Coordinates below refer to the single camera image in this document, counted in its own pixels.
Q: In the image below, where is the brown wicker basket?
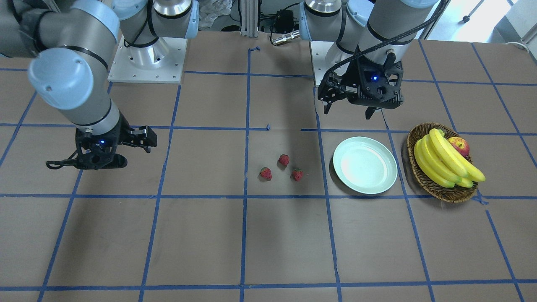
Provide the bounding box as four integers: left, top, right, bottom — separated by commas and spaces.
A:
401, 122, 478, 203

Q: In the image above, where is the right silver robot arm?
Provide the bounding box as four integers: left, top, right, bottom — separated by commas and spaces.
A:
1, 0, 199, 170

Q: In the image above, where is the red apple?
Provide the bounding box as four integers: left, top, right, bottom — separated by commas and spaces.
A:
448, 136, 470, 157

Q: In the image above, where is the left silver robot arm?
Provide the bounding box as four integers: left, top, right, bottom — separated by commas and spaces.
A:
299, 0, 448, 119

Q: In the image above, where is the yellow banana bunch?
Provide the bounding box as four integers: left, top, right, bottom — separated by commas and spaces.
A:
414, 128, 486, 188

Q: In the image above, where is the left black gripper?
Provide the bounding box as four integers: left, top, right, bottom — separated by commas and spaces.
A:
317, 48, 404, 120

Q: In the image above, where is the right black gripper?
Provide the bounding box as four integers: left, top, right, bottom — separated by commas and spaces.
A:
75, 113, 158, 170

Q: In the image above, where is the light green plate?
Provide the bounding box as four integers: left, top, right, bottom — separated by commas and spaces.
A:
332, 136, 398, 195

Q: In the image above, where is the red strawberry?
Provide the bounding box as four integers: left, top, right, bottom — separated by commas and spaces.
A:
278, 154, 290, 167
259, 167, 272, 180
291, 168, 303, 181

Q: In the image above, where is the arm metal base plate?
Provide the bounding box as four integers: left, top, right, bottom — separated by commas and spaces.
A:
310, 41, 340, 88
108, 37, 188, 84

